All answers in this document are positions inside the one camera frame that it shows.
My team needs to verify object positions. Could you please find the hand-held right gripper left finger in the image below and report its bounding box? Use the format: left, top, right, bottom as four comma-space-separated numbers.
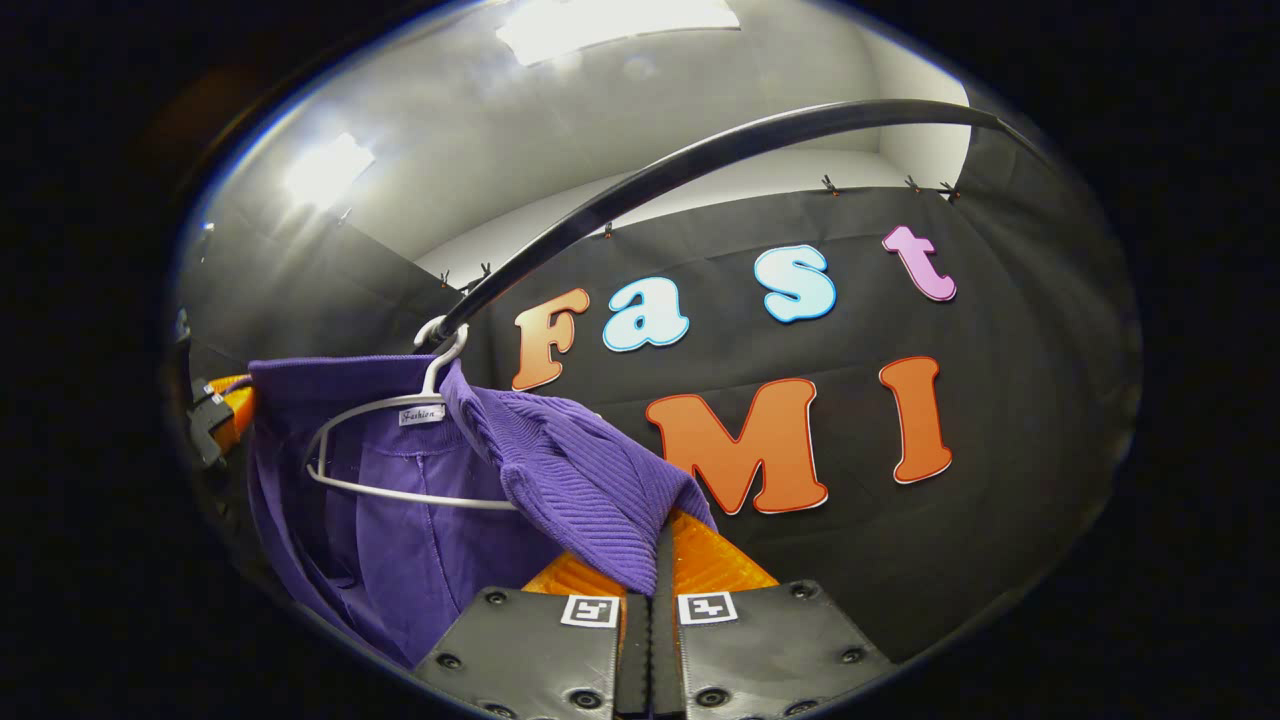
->
413, 550, 653, 720

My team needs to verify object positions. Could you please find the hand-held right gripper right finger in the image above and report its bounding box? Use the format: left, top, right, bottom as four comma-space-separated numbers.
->
652, 508, 898, 720

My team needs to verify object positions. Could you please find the purple corduroy jacket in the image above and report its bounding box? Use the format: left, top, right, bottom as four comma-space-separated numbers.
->
245, 355, 718, 671

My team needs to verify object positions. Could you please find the white hanger with label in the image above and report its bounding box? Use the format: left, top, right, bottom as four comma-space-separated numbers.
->
305, 318, 521, 513

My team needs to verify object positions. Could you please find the black clothes rack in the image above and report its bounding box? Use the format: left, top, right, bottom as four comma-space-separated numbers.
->
430, 97, 1046, 343

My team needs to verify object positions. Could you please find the small ceiling light panel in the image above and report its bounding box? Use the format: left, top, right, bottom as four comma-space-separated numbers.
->
283, 132, 377, 213

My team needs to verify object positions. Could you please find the black backdrop cloth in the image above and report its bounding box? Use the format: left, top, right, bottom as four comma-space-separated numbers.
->
175, 125, 1141, 666

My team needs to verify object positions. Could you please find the large ceiling light panel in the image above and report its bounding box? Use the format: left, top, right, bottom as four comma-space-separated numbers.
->
495, 0, 743, 67

